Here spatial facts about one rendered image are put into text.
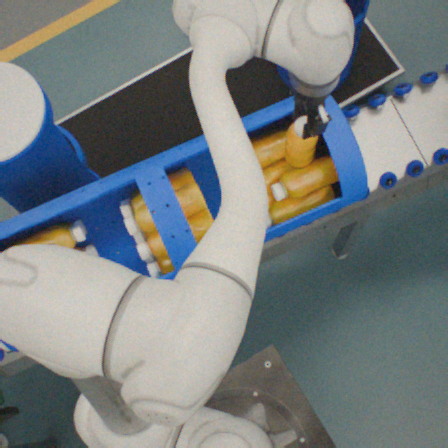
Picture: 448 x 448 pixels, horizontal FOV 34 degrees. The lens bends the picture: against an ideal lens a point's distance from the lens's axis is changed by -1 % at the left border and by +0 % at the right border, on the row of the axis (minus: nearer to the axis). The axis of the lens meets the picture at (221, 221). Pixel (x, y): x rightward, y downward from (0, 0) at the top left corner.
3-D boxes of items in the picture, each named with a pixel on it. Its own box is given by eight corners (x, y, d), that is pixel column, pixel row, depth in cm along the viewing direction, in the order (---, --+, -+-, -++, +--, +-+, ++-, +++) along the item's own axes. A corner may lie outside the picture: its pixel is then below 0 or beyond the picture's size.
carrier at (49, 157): (100, 252, 263) (119, 178, 270) (29, 175, 179) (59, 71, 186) (26, 236, 266) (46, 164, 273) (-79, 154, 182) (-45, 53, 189)
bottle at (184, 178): (189, 171, 173) (125, 199, 172) (189, 166, 166) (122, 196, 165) (200, 196, 173) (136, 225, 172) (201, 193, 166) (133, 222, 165)
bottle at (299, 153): (278, 152, 167) (281, 124, 151) (301, 136, 168) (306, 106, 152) (296, 174, 166) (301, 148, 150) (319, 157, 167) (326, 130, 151)
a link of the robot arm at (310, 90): (328, 28, 124) (325, 45, 129) (280, 49, 123) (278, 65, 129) (352, 73, 121) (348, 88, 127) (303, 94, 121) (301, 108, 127)
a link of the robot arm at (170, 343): (256, 277, 85) (149, 243, 88) (200, 419, 76) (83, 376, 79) (253, 326, 96) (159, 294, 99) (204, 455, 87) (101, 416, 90)
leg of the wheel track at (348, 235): (349, 255, 274) (377, 210, 214) (336, 261, 274) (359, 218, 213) (343, 241, 276) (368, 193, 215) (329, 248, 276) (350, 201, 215)
